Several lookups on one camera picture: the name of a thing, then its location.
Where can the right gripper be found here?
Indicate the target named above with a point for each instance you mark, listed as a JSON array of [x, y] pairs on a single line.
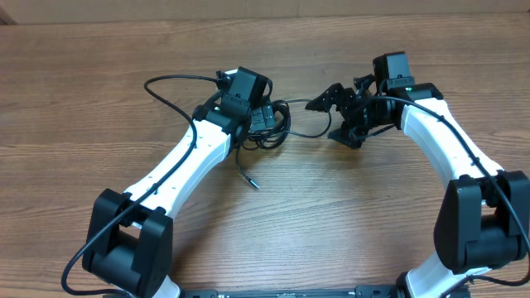
[[357, 136]]

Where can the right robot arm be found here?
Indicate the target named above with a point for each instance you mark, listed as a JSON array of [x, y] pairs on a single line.
[[483, 222]]

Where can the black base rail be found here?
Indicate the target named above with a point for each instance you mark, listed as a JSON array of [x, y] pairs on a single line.
[[281, 294]]

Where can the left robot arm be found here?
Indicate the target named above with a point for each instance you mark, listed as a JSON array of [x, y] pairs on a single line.
[[130, 237]]

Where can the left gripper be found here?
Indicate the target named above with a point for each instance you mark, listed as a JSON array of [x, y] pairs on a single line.
[[262, 117]]

